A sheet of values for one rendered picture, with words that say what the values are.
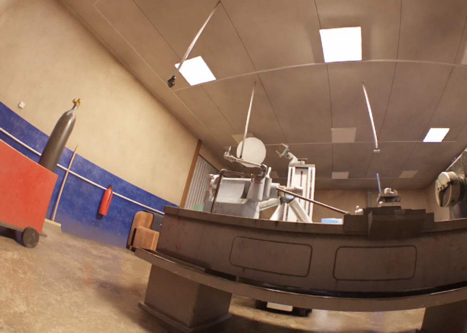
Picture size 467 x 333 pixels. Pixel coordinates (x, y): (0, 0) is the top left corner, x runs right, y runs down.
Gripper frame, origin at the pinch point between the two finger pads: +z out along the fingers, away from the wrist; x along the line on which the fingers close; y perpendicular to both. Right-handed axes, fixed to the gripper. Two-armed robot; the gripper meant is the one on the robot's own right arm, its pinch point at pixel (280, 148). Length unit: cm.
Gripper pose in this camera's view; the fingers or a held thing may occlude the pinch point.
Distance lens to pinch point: 296.6
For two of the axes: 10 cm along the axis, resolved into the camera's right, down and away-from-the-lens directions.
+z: -7.9, -5.6, -2.7
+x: -5.9, 8.1, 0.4
